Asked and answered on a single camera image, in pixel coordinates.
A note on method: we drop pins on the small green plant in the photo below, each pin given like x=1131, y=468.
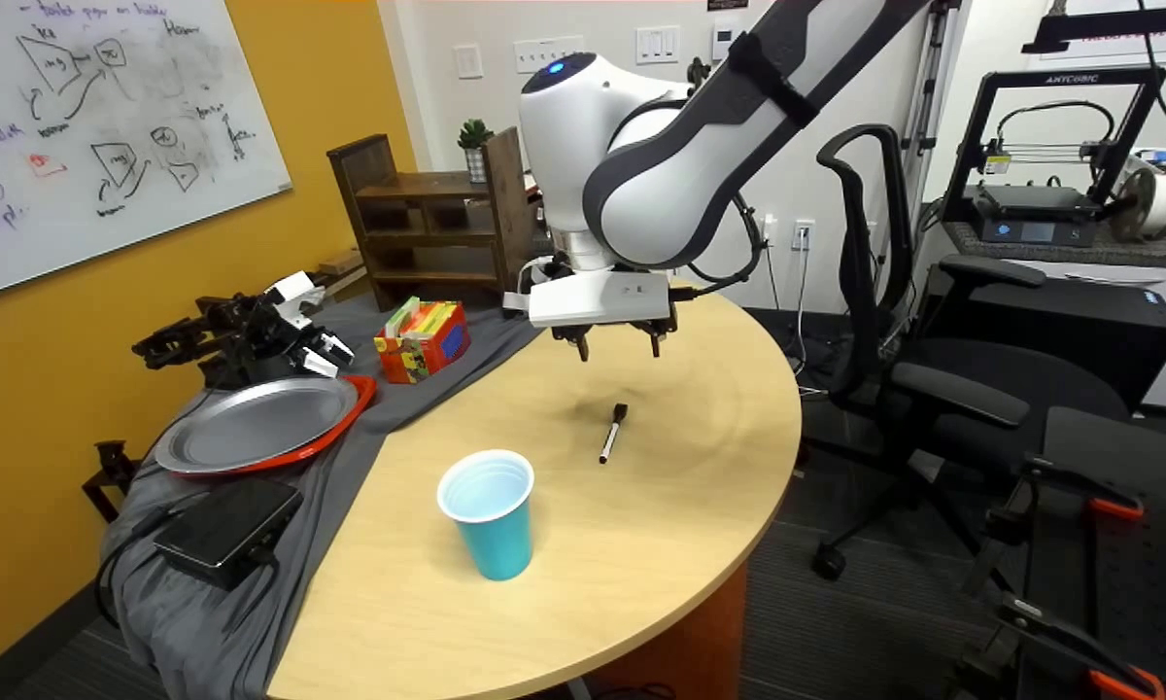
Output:
x=475, y=132

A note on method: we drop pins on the red box with colourful cards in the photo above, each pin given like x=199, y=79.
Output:
x=421, y=344

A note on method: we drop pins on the red round tray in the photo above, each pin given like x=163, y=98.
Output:
x=351, y=430

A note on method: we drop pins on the black pen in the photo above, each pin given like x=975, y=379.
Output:
x=611, y=434

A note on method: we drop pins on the whiteboard with writing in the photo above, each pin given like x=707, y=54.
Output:
x=90, y=128

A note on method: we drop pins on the black office chair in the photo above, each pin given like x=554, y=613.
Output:
x=944, y=391

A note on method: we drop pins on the black side cabinet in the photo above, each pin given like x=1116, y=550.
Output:
x=1075, y=325

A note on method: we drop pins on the grey cloth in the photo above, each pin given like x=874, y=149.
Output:
x=208, y=624

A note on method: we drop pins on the black 3D printer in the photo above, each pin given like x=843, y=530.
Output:
x=1062, y=156

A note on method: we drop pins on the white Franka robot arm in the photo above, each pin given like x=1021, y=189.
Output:
x=684, y=156

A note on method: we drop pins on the dark wooden shelf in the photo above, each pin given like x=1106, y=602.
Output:
x=429, y=234

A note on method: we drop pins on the silver round plate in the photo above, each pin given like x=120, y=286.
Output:
x=258, y=426

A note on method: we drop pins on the black and orange clamp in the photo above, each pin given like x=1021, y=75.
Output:
x=1062, y=648
x=1075, y=497

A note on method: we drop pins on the black and white spare gripper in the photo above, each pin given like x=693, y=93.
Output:
x=247, y=333

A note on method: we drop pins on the white filament spool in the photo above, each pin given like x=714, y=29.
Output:
x=1155, y=198

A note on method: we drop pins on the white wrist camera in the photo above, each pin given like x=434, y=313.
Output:
x=531, y=277

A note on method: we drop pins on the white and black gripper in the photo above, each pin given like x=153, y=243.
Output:
x=605, y=295

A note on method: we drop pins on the teal plastic cup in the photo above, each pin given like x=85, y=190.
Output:
x=489, y=517

